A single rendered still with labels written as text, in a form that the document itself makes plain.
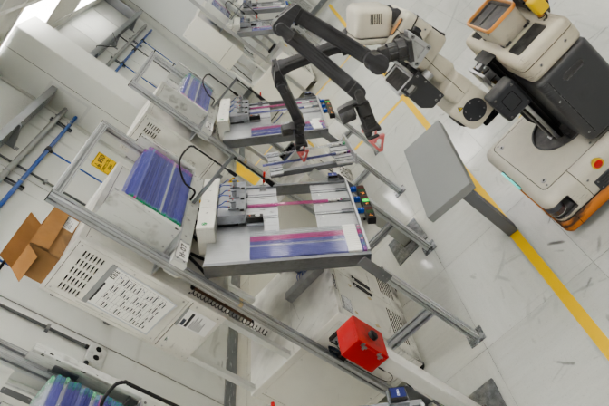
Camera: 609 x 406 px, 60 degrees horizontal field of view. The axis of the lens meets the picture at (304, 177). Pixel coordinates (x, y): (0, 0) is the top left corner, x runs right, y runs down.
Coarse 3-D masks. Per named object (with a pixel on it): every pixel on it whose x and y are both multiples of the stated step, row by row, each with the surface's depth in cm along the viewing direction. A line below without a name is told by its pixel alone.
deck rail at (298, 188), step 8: (280, 184) 283; (288, 184) 282; (296, 184) 282; (304, 184) 283; (312, 184) 283; (320, 184) 284; (280, 192) 284; (288, 192) 284; (296, 192) 285; (304, 192) 285
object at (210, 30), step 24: (192, 0) 640; (216, 0) 712; (192, 24) 657; (216, 24) 688; (240, 24) 693; (264, 24) 701; (216, 48) 672; (240, 48) 682; (288, 48) 734; (264, 72) 697; (288, 72) 695; (312, 72) 714; (264, 96) 706
